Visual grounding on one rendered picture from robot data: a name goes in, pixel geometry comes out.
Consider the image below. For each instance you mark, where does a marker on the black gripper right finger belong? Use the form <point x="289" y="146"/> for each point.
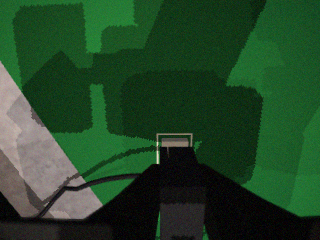
<point x="235" y="213"/>

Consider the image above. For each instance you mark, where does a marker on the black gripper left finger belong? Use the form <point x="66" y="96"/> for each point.
<point x="132" y="215"/>

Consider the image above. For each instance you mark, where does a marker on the green flat board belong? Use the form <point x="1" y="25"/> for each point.
<point x="237" y="80"/>

